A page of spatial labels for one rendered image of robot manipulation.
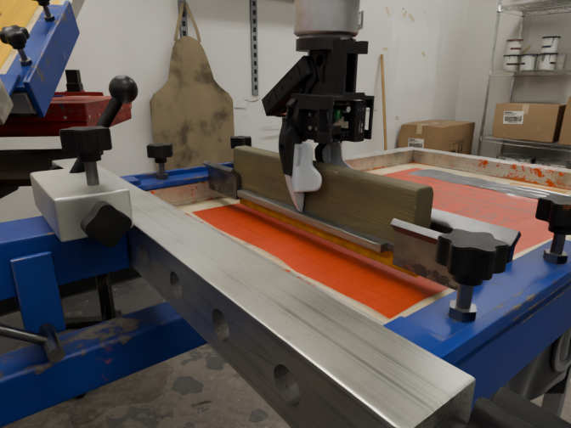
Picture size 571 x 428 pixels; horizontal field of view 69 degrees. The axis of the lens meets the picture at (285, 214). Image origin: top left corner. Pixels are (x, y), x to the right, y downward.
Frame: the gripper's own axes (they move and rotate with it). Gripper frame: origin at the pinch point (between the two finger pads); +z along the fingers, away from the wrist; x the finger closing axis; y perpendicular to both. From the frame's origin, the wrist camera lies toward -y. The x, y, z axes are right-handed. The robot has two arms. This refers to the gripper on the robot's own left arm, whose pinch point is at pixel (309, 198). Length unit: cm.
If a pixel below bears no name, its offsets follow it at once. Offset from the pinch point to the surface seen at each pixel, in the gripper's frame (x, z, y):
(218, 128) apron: 93, 16, -195
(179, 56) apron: 70, -26, -195
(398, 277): -0.7, 5.2, 16.2
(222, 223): -7.2, 5.6, -11.7
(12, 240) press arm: -34.5, -3.1, 3.5
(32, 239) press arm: -33.1, -2.9, 3.6
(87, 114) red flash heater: -7, -5, -86
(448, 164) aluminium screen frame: 58, 4, -14
